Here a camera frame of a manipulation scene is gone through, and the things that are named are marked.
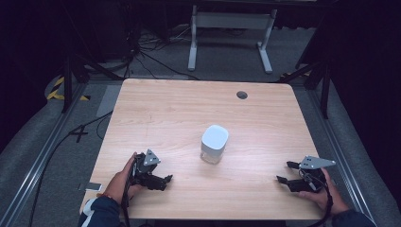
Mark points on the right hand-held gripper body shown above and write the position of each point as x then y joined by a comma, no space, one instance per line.
310,184

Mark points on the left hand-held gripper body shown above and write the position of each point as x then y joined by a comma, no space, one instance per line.
145,171

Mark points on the person's right hand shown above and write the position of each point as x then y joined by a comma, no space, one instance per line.
327,200

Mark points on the person's left hand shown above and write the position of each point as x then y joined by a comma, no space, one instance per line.
119,186

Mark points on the small grey floor label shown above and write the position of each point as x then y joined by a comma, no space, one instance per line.
90,186

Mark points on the clear jar with white lid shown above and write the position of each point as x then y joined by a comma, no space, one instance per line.
215,138

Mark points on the black cross tape mark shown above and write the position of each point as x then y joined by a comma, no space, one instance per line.
79,133

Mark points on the black metal stand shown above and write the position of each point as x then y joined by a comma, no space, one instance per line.
67,82
324,91

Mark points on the grey floor plate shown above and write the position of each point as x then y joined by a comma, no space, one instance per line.
108,100

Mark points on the yellow and black floor tape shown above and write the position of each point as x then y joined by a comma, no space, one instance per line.
56,93

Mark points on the white metal desk frame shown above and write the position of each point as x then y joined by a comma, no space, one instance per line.
231,20

